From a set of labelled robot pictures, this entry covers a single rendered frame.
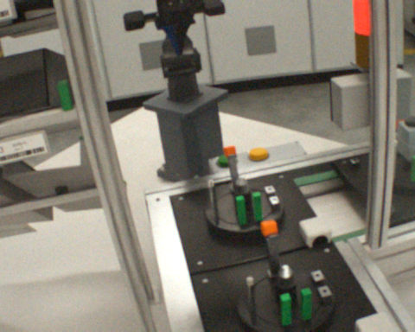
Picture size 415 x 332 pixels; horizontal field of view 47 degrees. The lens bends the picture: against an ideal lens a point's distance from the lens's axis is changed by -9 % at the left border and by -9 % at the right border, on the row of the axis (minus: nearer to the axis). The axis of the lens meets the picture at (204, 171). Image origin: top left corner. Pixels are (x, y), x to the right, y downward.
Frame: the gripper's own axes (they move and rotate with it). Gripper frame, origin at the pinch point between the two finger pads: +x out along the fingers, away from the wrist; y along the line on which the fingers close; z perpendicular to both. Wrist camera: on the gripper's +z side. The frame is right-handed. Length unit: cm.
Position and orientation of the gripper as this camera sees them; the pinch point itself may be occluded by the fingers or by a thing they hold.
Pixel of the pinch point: (177, 39)
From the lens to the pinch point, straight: 97.4
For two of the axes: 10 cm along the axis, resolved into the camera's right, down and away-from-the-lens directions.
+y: 9.7, -2.0, 0.9
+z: 1.8, 4.8, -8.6
